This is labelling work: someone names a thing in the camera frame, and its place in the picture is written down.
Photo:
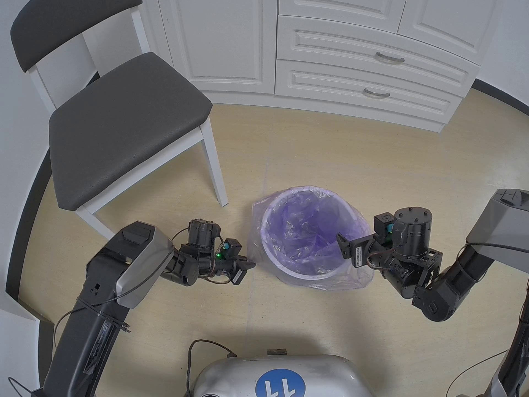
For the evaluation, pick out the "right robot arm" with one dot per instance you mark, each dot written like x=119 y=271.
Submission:
x=413 y=230

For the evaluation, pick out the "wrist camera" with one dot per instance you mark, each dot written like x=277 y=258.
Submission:
x=232 y=248
x=382 y=223

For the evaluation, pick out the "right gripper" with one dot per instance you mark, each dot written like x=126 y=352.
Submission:
x=358 y=252

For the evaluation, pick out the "purple plastic bag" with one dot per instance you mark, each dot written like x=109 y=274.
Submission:
x=306 y=225

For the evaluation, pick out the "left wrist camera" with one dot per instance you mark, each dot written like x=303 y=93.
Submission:
x=232 y=248

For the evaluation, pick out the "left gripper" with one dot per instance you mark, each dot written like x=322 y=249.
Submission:
x=236 y=275

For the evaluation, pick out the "white trash bin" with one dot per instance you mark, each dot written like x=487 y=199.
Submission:
x=289 y=272

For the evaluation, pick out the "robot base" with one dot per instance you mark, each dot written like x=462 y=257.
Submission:
x=281 y=376

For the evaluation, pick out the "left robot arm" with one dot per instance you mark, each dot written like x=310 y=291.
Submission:
x=124 y=263

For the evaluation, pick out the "white chair with grey seat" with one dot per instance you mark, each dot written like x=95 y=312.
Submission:
x=124 y=118

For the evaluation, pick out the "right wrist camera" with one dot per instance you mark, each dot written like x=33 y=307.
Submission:
x=382 y=223

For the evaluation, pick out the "white wardrobe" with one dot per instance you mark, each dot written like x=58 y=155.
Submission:
x=330 y=35

